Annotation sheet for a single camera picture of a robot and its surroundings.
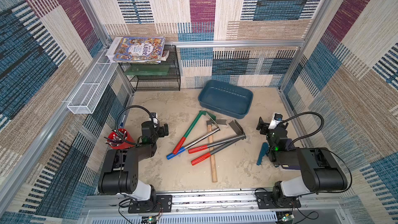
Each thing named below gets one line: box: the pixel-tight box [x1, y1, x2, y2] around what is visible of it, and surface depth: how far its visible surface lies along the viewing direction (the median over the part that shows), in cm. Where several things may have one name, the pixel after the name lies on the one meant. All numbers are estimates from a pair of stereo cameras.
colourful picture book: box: [112, 36, 166, 64], surface depth 81 cm
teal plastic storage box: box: [197, 79, 254, 120], surface depth 120 cm
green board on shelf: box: [124, 64, 170, 76], surface depth 101 cm
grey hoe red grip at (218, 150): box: [190, 135, 247, 166], surface depth 89 cm
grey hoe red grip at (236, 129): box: [188, 119, 247, 154], surface depth 93 cm
